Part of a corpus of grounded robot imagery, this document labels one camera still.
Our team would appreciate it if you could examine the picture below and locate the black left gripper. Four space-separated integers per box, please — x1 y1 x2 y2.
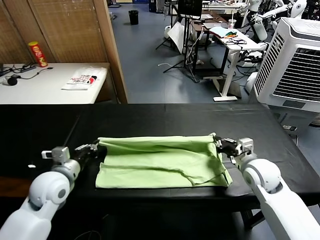
69 141 101 168

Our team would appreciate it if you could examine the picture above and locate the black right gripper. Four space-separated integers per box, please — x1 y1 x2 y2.
213 136 241 158

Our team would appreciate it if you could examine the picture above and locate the light green t-shirt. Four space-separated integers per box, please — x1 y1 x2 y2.
94 132 233 190

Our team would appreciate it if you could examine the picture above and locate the white robot base shell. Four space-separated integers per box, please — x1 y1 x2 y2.
244 72 259 95

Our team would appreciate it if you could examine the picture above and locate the black table cover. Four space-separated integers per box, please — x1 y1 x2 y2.
0 103 320 216

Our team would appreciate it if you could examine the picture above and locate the white standing desk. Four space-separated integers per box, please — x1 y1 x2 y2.
211 29 261 103

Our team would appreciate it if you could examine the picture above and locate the folded white printed shirt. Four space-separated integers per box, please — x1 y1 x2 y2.
61 66 108 91

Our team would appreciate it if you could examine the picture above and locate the white side table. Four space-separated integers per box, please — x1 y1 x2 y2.
0 62 112 105

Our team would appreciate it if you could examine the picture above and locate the brown wooden table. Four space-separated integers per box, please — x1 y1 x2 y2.
0 176 33 199

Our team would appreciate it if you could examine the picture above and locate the white air cooler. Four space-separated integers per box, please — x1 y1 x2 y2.
251 17 320 131

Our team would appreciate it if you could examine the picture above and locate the black power strip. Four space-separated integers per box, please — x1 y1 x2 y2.
19 63 37 74

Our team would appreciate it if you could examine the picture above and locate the red chips can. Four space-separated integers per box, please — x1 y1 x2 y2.
27 41 49 69

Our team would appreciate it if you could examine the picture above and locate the dark brown desk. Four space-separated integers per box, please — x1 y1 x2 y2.
191 12 231 76

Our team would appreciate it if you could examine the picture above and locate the black tripod stand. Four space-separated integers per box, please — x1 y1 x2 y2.
155 14 199 77

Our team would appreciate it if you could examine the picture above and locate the pale cloth on desk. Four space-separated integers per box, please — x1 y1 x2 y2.
208 26 230 38

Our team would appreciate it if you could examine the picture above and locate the white leaning board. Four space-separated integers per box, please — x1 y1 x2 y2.
166 21 187 55

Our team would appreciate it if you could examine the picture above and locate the white humanoid robot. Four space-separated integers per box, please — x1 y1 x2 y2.
238 0 309 43

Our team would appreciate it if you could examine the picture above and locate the silver laptop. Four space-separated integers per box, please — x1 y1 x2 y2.
203 22 230 30

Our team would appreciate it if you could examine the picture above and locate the wooden folding screen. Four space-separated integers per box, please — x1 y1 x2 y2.
0 0 129 105

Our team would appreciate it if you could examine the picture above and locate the plastic cup with straw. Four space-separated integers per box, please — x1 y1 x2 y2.
227 13 237 30

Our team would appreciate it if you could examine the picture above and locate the black trash bin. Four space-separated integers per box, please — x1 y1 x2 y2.
128 10 140 26

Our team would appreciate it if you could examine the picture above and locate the black monitor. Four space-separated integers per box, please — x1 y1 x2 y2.
177 0 203 20

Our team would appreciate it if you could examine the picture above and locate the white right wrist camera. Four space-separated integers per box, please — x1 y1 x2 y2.
236 137 254 158

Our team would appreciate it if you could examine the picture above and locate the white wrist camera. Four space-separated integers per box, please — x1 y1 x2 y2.
41 146 71 165
236 137 254 158

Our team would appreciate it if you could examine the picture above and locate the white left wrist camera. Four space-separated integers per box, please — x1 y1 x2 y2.
41 146 71 165

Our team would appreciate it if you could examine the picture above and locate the black cable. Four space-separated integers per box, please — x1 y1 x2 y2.
12 66 54 81

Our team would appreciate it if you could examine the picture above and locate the white robot with black cables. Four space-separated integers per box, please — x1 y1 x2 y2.
236 42 270 68

